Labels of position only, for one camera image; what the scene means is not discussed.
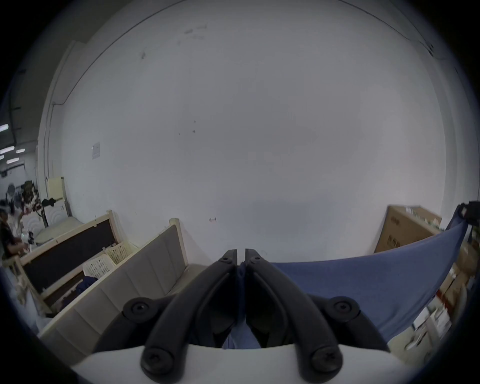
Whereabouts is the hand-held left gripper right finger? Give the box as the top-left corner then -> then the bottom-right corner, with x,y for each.
244,247 -> 391,384

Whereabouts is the white plastic laundry basket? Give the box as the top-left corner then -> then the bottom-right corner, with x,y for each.
82,252 -> 118,280
107,242 -> 138,265

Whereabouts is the beige padded headboard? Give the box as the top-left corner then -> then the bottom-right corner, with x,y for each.
39,218 -> 190,366

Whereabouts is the large brown cardboard carton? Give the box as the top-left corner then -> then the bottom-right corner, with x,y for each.
374,205 -> 444,254

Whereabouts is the blue garment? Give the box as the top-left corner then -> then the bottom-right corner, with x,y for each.
221,217 -> 470,350

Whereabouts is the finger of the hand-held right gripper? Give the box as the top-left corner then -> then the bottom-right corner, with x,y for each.
455,201 -> 480,228

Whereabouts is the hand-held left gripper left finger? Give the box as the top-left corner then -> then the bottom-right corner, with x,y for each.
92,248 -> 239,384

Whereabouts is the wooden headboard with dark panel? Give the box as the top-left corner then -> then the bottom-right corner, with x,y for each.
19,210 -> 132,316

